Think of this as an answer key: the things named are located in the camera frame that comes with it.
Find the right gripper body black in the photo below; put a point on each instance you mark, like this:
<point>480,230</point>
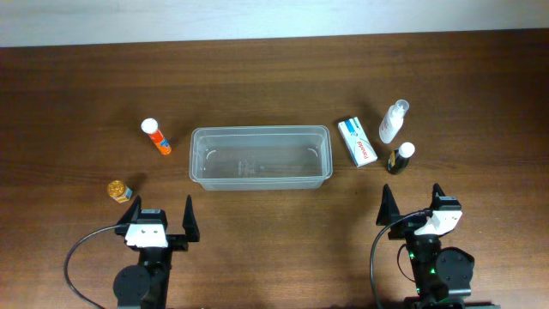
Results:
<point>401,232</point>

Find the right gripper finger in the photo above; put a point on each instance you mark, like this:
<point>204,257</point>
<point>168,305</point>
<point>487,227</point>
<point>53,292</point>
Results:
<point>437,198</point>
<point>388,212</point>

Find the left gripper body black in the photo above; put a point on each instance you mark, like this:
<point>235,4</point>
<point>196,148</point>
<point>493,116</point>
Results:
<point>177,243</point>

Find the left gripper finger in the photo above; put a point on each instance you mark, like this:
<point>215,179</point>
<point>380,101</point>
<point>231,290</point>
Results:
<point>189,221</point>
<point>131,214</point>

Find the small jar gold lid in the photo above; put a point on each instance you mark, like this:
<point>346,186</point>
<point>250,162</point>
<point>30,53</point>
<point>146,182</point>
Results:
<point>119,191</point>

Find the dark bottle white cap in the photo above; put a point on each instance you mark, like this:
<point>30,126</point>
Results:
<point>399,158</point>

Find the white Panadol box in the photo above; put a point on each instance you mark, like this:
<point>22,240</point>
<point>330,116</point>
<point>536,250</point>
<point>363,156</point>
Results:
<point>357,142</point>

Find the white spray bottle clear cap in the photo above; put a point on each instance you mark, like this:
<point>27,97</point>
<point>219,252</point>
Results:
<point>393,121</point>

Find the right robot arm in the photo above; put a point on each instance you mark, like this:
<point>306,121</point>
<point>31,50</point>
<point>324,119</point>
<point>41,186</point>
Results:
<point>441,276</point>

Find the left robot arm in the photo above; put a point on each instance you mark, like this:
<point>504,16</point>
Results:
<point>145,284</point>

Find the clear plastic container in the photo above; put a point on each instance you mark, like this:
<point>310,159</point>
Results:
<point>260,158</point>

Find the orange tablet tube white cap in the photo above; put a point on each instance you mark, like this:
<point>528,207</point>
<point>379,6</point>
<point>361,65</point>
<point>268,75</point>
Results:
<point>151,127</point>

